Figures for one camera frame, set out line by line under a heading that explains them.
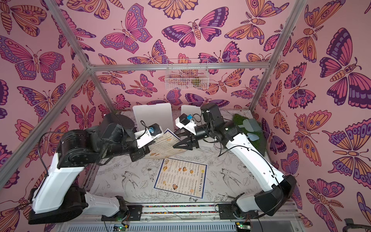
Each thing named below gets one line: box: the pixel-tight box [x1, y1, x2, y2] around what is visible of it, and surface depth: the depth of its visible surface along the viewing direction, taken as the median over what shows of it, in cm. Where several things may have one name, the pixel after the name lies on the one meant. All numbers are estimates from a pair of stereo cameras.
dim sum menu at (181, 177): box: [153, 158, 208, 200], surface depth 87 cm
